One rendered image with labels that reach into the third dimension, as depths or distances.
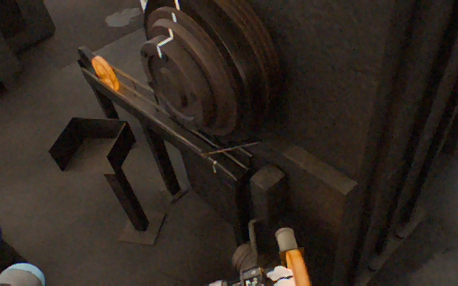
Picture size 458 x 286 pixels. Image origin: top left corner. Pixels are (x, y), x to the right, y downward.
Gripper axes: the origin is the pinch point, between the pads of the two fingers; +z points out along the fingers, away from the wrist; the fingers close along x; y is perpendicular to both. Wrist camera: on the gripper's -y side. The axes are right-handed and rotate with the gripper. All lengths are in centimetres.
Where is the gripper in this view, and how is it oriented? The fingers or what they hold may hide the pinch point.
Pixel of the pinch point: (297, 276)
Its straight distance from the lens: 114.0
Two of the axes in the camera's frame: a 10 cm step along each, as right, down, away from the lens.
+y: -4.2, -5.9, -6.8
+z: 9.0, -3.8, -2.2
